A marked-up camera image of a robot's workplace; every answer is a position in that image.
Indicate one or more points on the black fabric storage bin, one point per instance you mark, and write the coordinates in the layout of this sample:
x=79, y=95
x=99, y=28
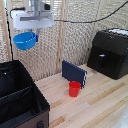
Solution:
x=18, y=96

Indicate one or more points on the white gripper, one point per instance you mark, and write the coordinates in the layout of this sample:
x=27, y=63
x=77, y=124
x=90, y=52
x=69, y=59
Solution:
x=33, y=20

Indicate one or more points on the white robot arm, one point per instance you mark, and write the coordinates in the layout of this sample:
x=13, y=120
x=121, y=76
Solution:
x=38, y=5

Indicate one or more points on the navy blue flat box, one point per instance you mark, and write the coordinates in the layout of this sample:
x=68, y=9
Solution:
x=73, y=73

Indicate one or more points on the red plastic cup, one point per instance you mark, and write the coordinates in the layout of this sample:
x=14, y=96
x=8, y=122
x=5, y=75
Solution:
x=74, y=89

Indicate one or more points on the black hard carrying case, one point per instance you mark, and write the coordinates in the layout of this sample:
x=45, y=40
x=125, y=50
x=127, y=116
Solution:
x=110, y=55

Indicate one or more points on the blue plastic bowl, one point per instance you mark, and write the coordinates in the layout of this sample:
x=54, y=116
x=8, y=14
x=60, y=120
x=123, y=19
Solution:
x=23, y=41

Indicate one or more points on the wooden lattice screen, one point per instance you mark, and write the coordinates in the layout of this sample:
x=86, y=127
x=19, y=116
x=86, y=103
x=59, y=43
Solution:
x=66, y=33

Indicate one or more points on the white sheet on case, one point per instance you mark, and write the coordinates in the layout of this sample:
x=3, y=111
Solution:
x=119, y=31

